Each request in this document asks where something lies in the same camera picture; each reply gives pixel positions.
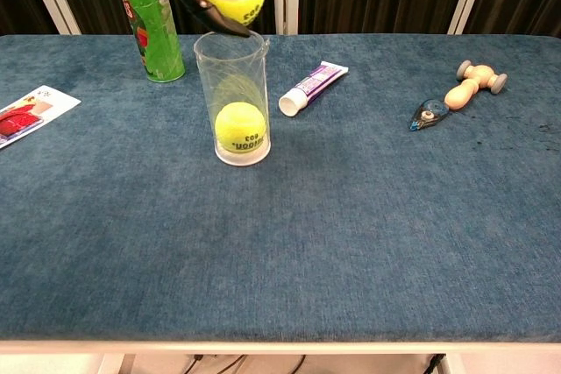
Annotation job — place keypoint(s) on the clear cup with ball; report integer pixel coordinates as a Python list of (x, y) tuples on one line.
[(228, 72)]

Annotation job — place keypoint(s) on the green can with red lid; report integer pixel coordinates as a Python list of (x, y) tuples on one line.
[(155, 37)]

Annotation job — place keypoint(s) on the purple and white toothpaste tube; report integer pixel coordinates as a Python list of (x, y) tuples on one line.
[(313, 87)]

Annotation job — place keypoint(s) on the white and red card packet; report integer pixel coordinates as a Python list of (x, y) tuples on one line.
[(30, 113)]

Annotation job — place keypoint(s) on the blue fabric table cloth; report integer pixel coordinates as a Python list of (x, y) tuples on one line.
[(307, 225)]

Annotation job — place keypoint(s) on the blue correction tape dispenser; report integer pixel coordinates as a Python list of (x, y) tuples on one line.
[(429, 115)]

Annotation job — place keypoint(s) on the small wooden hammer toy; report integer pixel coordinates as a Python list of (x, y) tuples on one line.
[(464, 89)]

